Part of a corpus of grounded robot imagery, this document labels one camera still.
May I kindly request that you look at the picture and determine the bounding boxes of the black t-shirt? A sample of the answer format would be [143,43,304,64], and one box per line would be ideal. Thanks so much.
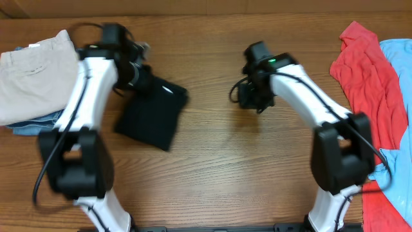
[114,65,189,151]

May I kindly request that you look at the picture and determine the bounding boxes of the light blue shirt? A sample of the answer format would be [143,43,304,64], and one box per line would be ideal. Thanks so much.
[370,39,411,229]

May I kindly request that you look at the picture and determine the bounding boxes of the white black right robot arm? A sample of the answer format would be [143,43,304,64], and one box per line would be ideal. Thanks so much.
[234,41,375,231]

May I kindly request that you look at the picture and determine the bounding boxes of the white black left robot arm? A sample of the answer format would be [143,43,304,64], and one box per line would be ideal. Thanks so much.
[32,23,153,231]

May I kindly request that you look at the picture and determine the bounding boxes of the blue folded jeans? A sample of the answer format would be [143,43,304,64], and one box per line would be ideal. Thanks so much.
[5,46,81,137]

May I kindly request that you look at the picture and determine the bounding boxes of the red shirt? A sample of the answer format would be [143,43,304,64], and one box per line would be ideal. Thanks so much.
[330,21,411,231]

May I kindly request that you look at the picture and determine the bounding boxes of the beige folded pants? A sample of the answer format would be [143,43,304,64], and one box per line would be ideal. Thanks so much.
[0,29,81,127]

